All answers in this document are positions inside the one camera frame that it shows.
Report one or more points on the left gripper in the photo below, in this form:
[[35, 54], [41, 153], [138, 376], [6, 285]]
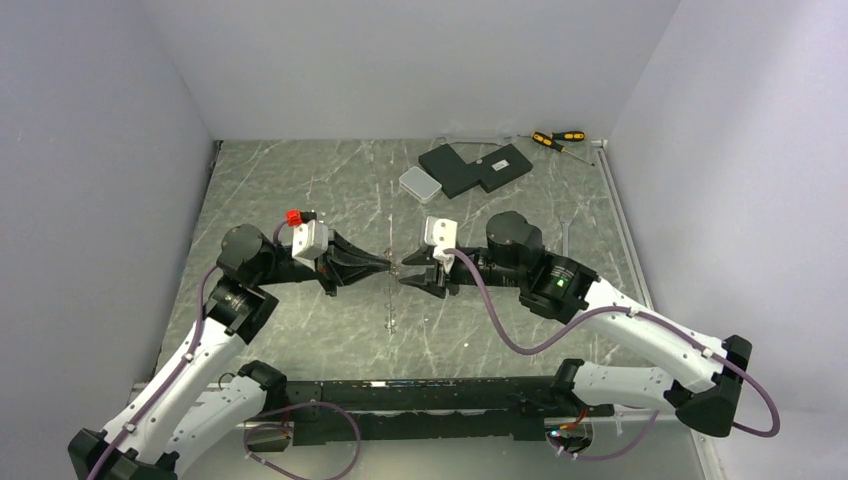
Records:
[[337, 265]]

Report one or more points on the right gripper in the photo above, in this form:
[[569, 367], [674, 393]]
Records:
[[443, 281]]

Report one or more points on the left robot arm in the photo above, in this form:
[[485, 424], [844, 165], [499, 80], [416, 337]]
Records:
[[168, 426]]

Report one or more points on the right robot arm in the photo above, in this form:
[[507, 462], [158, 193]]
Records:
[[694, 376]]

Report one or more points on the white rectangular box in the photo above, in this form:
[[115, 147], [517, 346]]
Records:
[[420, 185]]

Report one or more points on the black rectangular box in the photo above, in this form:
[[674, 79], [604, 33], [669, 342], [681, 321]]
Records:
[[499, 168]]

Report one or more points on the silver wrench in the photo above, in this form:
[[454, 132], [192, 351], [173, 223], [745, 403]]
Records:
[[565, 222]]

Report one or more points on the yellow black screwdriver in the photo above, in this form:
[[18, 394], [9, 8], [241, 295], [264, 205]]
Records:
[[562, 147], [566, 136]]

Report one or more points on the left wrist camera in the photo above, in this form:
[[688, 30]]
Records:
[[310, 236]]

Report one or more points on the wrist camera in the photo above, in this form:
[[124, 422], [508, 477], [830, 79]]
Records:
[[439, 234], [310, 236]]

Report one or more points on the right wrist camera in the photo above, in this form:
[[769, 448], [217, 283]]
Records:
[[439, 234]]

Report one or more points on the black base frame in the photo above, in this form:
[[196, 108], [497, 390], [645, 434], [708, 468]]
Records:
[[325, 411]]

